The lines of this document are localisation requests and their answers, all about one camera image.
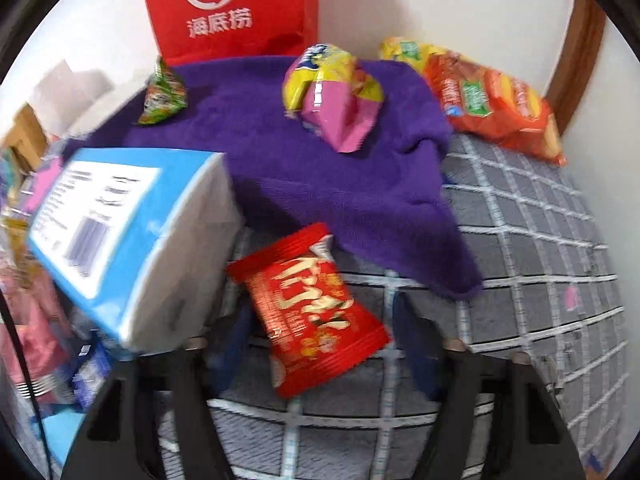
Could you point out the blue and white box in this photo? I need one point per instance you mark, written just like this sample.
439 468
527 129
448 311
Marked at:
135 240

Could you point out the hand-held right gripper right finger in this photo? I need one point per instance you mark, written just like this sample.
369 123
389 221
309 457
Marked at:
415 350

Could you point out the yellow and pink snack packet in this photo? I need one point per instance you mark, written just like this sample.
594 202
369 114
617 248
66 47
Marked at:
332 100

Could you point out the red snack packet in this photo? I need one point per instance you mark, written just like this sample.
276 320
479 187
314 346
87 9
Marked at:
305 310

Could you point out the orange chips bag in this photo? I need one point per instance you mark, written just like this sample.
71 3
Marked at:
495 105

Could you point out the brown wooden door frame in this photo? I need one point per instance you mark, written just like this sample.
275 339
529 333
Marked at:
575 60

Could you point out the green snack packet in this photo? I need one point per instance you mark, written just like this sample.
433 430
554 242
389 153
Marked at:
162 92

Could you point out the red paper bag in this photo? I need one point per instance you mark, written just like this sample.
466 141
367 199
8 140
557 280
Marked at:
225 5

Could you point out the purple towel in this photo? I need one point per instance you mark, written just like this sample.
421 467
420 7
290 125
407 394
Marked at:
300 185

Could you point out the white paper bag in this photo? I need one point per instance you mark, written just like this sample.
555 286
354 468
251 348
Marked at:
70 95

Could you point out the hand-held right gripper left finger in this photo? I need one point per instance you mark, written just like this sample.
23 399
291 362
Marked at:
227 355

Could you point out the yellow chips bag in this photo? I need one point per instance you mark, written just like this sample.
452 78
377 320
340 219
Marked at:
405 52

